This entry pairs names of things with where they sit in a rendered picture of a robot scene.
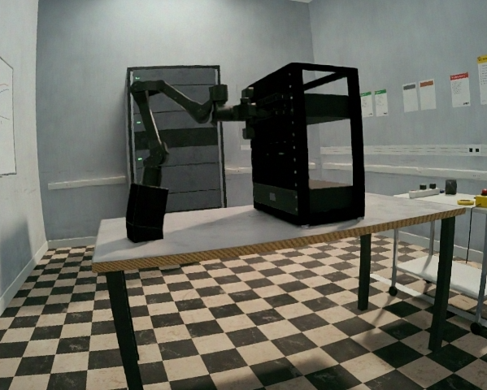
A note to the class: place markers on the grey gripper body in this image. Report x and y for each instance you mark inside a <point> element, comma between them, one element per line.
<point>247,133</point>

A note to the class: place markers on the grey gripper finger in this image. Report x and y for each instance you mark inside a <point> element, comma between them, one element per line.
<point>261,111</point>
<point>259,116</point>

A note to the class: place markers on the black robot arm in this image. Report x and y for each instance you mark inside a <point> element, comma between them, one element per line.
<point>141,91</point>

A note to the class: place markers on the black server rack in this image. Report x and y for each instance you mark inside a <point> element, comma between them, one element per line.
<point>282,188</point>

